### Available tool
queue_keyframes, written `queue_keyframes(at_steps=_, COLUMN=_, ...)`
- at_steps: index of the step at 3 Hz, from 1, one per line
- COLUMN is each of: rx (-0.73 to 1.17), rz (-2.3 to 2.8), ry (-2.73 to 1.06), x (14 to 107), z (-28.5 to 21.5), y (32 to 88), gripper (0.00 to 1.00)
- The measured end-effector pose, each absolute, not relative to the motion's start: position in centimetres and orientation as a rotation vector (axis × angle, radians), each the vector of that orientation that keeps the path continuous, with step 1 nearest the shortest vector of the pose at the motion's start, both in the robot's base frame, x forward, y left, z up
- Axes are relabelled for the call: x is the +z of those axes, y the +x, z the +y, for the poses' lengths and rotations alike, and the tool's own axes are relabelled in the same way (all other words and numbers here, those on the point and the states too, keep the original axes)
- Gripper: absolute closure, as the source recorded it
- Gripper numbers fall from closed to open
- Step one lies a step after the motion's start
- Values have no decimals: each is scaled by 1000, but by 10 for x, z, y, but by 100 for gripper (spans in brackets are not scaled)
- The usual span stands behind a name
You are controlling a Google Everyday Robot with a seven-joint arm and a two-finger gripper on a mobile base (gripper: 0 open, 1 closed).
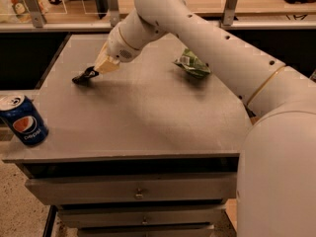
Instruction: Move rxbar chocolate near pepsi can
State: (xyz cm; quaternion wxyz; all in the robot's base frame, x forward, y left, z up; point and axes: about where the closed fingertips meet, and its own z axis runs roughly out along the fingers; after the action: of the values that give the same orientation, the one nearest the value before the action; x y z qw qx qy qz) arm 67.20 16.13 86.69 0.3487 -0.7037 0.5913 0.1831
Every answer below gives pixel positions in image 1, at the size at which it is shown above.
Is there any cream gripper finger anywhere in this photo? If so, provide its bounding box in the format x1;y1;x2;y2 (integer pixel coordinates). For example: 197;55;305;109
94;43;120;74

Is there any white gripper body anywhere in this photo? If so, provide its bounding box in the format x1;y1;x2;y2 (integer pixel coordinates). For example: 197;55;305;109
107;28;138;62

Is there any black rxbar chocolate bar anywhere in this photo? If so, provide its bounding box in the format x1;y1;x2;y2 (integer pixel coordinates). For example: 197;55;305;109
72;66;99;85

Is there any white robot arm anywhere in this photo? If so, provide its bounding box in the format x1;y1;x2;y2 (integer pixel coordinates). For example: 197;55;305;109
95;0;316;237

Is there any blue pepsi can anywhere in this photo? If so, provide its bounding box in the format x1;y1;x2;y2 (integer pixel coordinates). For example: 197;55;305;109
0;94;48;146

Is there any green chip bag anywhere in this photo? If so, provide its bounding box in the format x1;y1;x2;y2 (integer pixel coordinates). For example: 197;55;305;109
174;48;211;79

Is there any grey drawer cabinet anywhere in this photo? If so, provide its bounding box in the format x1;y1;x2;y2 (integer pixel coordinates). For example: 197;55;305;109
4;35;251;237

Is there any colourful snack package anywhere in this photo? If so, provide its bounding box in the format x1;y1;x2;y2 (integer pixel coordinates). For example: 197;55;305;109
0;0;46;24

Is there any top grey drawer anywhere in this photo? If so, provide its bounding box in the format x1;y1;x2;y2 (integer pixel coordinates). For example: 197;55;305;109
26;173;236;205

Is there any grey drawer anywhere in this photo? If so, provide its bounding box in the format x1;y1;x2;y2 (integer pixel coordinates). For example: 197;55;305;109
26;173;236;205
58;204;225;228
78;224;214;237

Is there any middle grey drawer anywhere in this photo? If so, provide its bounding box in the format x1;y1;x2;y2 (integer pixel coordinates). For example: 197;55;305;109
58;204;225;228

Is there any cardboard box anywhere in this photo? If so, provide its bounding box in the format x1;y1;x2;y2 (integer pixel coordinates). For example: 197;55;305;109
225;198;237;229

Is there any bottom grey drawer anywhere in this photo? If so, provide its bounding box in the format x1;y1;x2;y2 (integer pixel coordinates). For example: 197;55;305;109
78;224;214;237

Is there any middle metal bracket post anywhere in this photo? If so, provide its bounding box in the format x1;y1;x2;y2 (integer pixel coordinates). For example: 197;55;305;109
107;0;120;27

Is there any metal bracket post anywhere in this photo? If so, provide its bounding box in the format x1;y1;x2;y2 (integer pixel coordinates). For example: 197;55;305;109
25;0;46;28
221;0;238;26
107;0;120;27

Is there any left metal bracket post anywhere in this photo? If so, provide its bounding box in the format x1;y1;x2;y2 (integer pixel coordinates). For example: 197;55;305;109
25;0;46;28

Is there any right metal bracket post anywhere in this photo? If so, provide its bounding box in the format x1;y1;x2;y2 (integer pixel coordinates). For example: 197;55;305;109
221;0;238;26

